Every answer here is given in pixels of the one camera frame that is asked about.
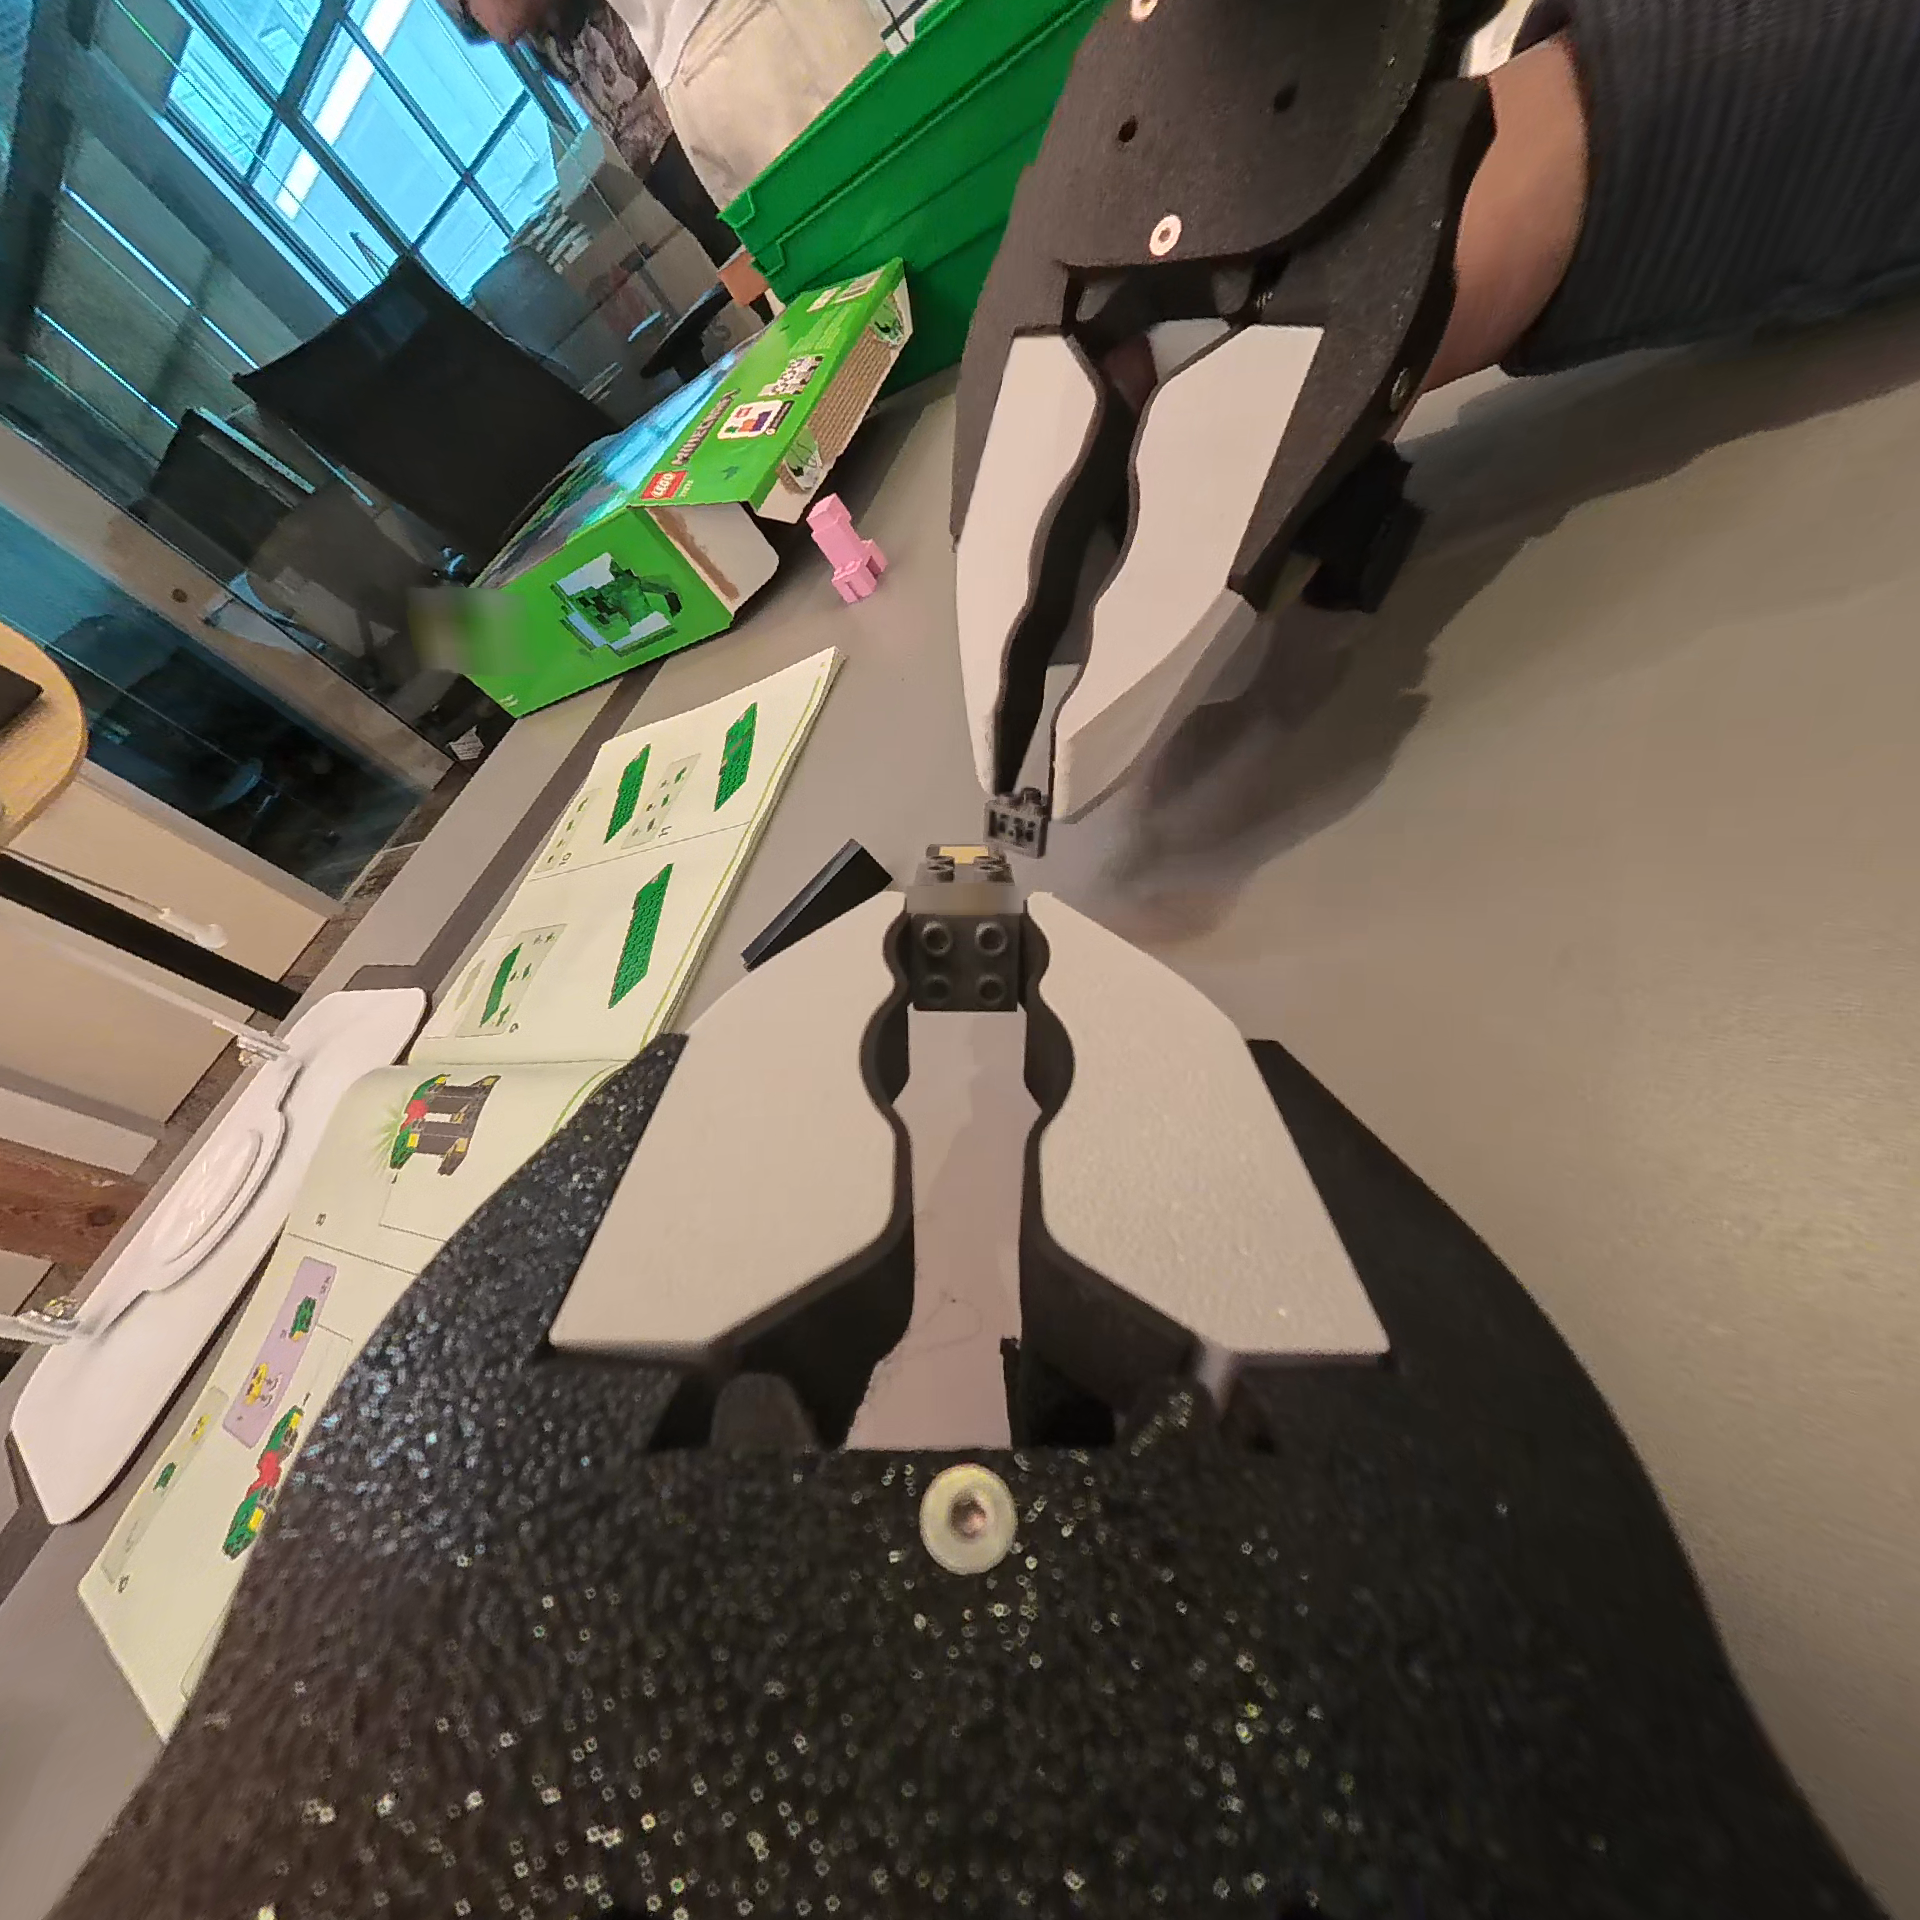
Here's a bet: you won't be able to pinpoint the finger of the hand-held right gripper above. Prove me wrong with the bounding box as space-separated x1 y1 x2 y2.
952 334 1144 794
1047 321 1327 828

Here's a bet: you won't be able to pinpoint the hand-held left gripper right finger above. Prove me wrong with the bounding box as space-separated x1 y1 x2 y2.
1018 891 1397 1430

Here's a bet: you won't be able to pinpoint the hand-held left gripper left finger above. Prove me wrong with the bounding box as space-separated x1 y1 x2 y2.
543 891 923 1420

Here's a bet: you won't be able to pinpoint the tan and black brick assembly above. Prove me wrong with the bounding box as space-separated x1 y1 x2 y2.
902 840 1037 1021

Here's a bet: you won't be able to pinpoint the person's right forearm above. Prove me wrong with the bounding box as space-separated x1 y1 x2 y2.
1416 0 1920 395

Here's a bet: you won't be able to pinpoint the grey desk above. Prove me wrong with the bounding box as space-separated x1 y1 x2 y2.
0 300 1920 1920

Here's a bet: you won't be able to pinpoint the pink brick figure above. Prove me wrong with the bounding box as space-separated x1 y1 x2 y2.
806 497 888 606

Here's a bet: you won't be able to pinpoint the long black brick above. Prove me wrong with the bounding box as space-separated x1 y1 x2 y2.
738 840 899 969

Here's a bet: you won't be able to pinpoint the green stacked plastic bins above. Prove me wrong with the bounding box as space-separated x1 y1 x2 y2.
720 0 1120 401

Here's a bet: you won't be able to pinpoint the open instruction booklet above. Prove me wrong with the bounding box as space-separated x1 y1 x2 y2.
78 646 846 1741

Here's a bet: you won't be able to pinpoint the green toy brick box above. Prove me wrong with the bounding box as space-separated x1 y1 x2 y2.
456 259 914 721

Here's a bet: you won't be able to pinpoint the black office chair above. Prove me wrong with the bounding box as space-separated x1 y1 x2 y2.
231 257 618 558

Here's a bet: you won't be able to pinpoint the beige low cabinet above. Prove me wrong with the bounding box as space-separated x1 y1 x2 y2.
0 809 332 1142

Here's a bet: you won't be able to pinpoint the round wooden edge table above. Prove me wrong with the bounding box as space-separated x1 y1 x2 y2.
0 621 92 857

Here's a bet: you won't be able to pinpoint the white rounded base plate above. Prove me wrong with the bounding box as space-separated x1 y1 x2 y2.
7 988 429 1528

